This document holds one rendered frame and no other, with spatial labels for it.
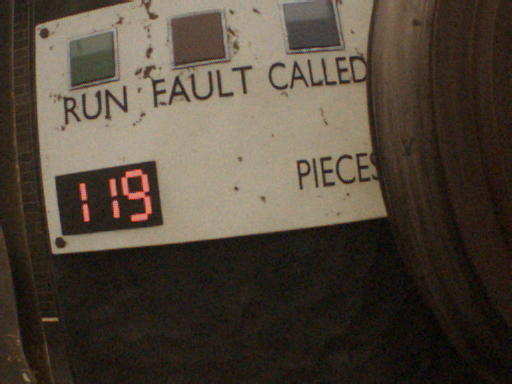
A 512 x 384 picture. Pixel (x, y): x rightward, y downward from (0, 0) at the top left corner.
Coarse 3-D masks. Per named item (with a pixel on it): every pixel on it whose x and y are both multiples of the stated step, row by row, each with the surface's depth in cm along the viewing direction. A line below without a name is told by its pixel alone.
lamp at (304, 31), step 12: (288, 12) 67; (300, 12) 67; (312, 12) 67; (324, 12) 67; (288, 24) 67; (300, 24) 67; (312, 24) 67; (324, 24) 67; (336, 24) 67; (288, 36) 67; (300, 36) 67; (312, 36) 67; (324, 36) 67; (336, 36) 67; (300, 48) 67
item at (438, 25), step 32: (448, 0) 52; (480, 0) 51; (448, 32) 52; (480, 32) 51; (448, 64) 52; (480, 64) 51; (448, 96) 52; (480, 96) 51; (448, 128) 52; (480, 128) 52; (448, 160) 52; (480, 160) 52; (448, 192) 53; (480, 192) 52; (480, 224) 53; (480, 256) 53
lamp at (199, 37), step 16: (192, 16) 67; (208, 16) 67; (176, 32) 67; (192, 32) 67; (208, 32) 67; (176, 48) 67; (192, 48) 67; (208, 48) 67; (224, 48) 67; (176, 64) 67
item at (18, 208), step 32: (0, 0) 341; (0, 32) 341; (0, 64) 342; (0, 96) 343; (0, 128) 343; (0, 160) 344; (0, 192) 345; (0, 224) 314; (0, 256) 316; (0, 288) 316; (32, 288) 346; (0, 320) 317; (32, 320) 347; (0, 352) 318; (32, 352) 348
